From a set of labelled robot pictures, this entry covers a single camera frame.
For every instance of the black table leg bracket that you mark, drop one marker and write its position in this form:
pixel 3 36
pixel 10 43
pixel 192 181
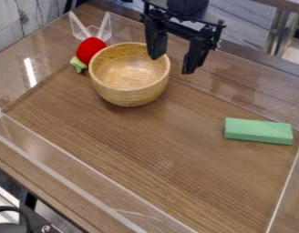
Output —
pixel 39 224

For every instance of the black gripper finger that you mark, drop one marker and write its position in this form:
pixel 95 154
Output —
pixel 197 55
pixel 157 38

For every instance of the metal table leg background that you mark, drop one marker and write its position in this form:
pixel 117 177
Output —
pixel 281 32

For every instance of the clear acrylic front barrier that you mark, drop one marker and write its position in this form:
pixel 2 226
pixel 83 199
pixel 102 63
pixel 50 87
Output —
pixel 98 204

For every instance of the green rectangular block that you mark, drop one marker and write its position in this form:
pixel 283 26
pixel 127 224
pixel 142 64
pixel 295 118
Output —
pixel 260 131

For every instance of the clear acrylic corner bracket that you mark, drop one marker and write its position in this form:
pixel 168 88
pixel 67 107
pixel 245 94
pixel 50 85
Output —
pixel 83 32

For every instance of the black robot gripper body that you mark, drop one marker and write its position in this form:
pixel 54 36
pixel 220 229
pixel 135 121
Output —
pixel 186 19

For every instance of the red plush strawberry fruit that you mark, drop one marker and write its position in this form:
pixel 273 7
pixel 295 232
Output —
pixel 89 48

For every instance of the wooden bowl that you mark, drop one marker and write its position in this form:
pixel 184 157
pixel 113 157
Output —
pixel 127 77

